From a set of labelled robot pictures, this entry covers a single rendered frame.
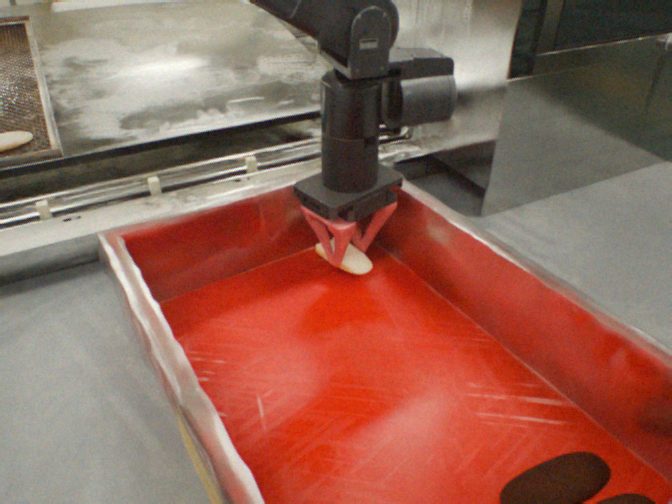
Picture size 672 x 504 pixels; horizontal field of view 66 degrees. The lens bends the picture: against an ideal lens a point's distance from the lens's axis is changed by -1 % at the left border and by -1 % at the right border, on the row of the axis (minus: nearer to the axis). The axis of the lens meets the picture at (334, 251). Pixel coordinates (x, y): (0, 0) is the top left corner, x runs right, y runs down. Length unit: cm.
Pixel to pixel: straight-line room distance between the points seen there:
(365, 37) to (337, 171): 13
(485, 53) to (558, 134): 16
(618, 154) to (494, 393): 51
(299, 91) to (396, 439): 66
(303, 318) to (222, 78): 56
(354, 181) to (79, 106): 56
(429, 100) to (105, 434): 41
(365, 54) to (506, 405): 33
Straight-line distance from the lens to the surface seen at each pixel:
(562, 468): 47
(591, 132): 84
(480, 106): 72
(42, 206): 75
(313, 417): 48
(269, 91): 96
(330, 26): 45
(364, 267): 58
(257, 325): 56
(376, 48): 46
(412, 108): 51
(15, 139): 88
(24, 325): 65
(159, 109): 92
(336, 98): 49
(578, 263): 71
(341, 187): 52
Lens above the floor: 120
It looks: 36 degrees down
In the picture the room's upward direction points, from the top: straight up
